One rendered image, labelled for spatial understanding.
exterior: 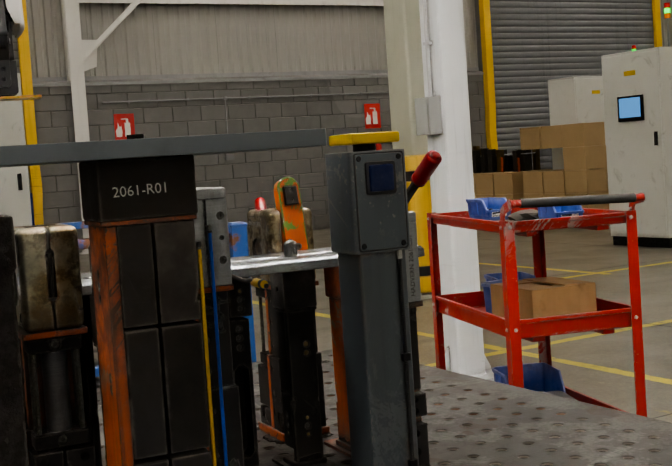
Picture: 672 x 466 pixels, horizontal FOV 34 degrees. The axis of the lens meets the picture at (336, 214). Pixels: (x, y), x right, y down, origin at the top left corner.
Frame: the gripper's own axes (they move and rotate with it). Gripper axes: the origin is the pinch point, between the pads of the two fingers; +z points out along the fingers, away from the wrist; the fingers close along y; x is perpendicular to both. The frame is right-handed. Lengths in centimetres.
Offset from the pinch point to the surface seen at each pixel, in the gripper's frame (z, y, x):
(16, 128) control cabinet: -30, 811, -56
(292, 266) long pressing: 26.4, 0.5, -34.6
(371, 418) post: 41, -27, -34
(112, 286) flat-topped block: 23.3, -29.8, -6.7
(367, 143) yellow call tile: 11.1, -26.4, -35.8
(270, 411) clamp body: 52, 29, -38
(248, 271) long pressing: 26.4, -0.1, -28.4
